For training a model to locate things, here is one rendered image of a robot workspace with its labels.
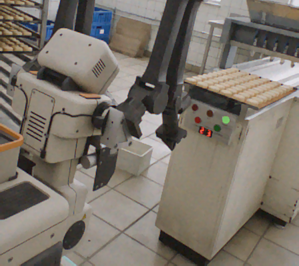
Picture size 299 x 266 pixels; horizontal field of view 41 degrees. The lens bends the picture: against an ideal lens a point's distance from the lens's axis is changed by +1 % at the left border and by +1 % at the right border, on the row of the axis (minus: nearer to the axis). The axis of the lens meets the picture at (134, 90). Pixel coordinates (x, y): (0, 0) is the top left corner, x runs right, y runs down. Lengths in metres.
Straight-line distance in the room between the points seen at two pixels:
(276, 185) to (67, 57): 1.77
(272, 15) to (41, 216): 1.91
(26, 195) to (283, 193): 1.87
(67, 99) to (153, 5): 5.38
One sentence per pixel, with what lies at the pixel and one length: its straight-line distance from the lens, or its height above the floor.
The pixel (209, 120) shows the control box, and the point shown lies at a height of 0.78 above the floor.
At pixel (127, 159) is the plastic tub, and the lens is 2.84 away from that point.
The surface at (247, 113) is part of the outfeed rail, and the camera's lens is 1.81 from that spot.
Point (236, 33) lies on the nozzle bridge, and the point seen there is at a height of 1.09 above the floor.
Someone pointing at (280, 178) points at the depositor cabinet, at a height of 0.33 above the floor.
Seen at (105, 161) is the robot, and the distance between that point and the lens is 1.35.
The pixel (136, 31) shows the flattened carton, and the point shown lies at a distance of 6.44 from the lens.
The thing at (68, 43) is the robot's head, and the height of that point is 1.13.
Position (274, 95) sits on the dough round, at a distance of 2.03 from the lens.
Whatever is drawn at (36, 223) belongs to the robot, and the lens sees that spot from 1.00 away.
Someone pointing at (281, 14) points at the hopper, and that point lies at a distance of 2.51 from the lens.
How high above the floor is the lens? 1.40
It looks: 17 degrees down
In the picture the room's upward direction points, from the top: 11 degrees clockwise
